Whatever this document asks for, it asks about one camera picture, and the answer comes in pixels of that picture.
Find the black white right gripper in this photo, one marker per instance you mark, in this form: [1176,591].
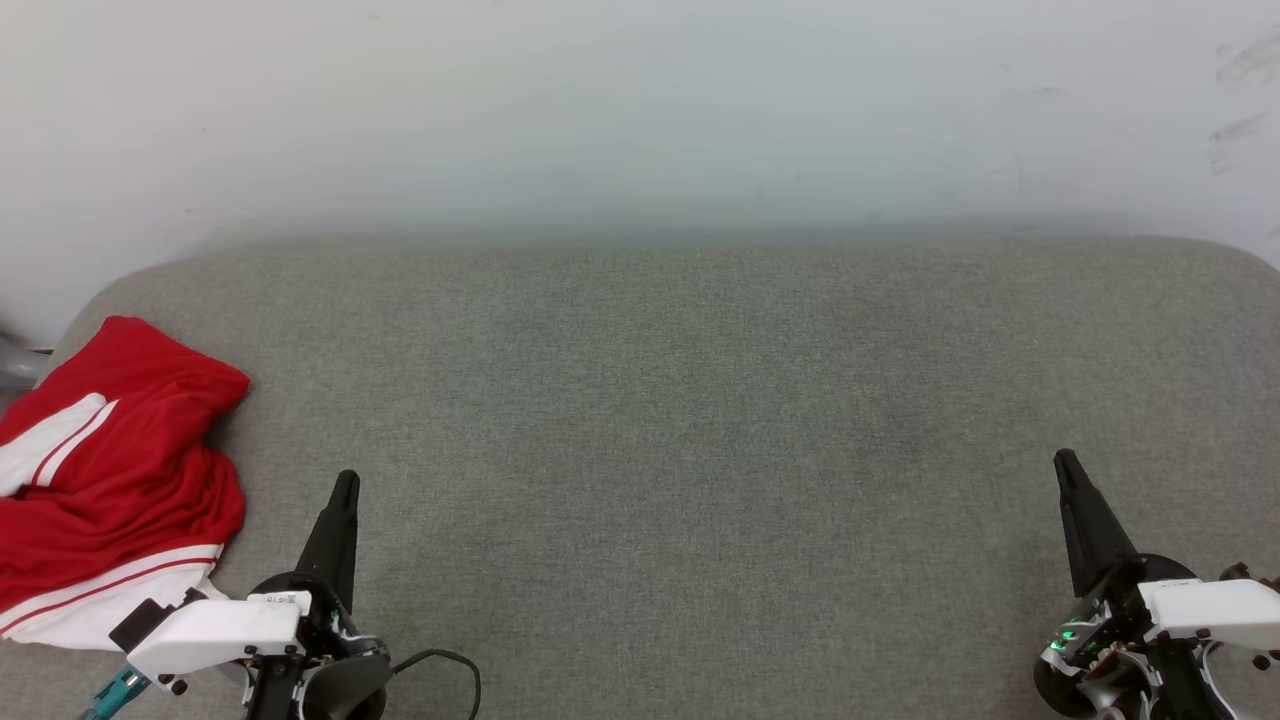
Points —
[1110,670]

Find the grey curved plastic object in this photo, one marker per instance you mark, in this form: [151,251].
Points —
[18,365]

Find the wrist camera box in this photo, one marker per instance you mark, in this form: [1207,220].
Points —
[215,630]
[1215,610]

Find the red white sports jersey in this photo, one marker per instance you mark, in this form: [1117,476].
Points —
[130,480]

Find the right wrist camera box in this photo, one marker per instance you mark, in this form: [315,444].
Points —
[1215,610]

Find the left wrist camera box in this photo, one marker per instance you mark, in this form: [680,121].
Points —
[215,630]

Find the teal left camera connector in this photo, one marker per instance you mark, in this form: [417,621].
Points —
[115,692]

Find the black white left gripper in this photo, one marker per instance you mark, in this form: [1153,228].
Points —
[340,680]

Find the grey fabric sofa seat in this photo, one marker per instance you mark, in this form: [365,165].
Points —
[700,450]

